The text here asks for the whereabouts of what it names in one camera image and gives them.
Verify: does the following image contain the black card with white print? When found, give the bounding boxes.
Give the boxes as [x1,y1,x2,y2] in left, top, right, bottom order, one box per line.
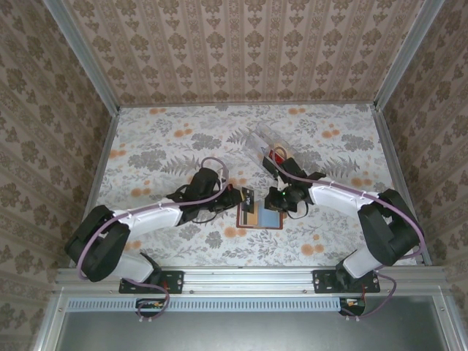
[240,186,256,214]

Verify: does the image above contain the brown leather card holder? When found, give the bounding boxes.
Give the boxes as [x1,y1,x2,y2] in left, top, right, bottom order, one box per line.
[236,199,284,230]

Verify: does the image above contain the clear plastic card box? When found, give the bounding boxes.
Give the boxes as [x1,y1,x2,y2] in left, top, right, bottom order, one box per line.
[242,122,299,176]

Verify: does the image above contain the black patterned card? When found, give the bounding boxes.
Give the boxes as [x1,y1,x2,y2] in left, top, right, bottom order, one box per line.
[262,156,279,178]

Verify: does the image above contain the grey metal panel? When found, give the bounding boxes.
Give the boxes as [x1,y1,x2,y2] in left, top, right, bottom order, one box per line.
[32,295,468,351]

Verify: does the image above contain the aluminium frame cross rail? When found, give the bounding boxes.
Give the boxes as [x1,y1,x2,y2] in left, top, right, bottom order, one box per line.
[54,266,449,293]

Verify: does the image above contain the white slotted cable duct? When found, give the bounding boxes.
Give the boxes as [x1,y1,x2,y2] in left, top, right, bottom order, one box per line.
[67,296,366,312]

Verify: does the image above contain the purple cable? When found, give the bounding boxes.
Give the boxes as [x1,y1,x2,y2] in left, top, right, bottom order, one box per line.
[75,156,231,325]
[268,146,427,323]

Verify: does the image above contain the aluminium side rail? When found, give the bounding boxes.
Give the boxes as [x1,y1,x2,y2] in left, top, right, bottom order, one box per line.
[69,107,121,268]
[371,105,433,267]

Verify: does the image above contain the black cable outlet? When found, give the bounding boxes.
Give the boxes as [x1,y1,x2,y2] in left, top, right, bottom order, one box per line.
[339,298,366,317]
[135,298,165,317]

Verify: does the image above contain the aluminium frame post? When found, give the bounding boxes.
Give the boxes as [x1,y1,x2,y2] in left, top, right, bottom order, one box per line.
[42,0,121,114]
[373,0,448,110]

